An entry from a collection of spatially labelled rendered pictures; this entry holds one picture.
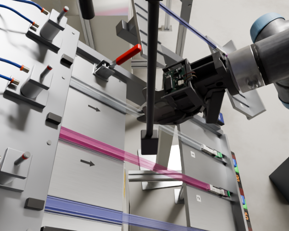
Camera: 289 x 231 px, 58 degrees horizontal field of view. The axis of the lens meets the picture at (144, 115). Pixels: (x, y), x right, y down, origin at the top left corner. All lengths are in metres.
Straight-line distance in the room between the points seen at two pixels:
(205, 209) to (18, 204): 0.44
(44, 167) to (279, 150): 1.58
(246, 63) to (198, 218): 0.34
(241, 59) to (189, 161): 0.29
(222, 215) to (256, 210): 0.89
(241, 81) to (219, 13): 2.19
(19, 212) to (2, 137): 0.08
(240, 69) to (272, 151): 1.34
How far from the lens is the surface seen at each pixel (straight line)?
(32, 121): 0.35
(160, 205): 1.48
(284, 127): 1.90
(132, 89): 0.62
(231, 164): 0.79
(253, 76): 0.46
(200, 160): 0.69
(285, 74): 0.47
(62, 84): 0.40
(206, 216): 0.64
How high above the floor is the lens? 1.42
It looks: 55 degrees down
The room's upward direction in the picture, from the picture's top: straight up
